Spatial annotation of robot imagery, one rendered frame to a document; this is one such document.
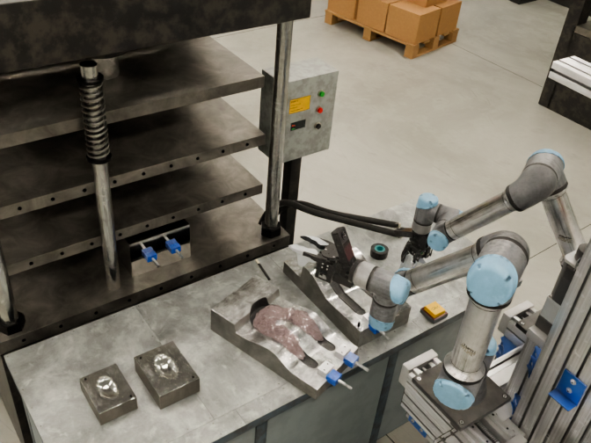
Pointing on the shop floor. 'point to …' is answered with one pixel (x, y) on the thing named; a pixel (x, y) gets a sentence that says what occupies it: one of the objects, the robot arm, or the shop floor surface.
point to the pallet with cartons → (401, 21)
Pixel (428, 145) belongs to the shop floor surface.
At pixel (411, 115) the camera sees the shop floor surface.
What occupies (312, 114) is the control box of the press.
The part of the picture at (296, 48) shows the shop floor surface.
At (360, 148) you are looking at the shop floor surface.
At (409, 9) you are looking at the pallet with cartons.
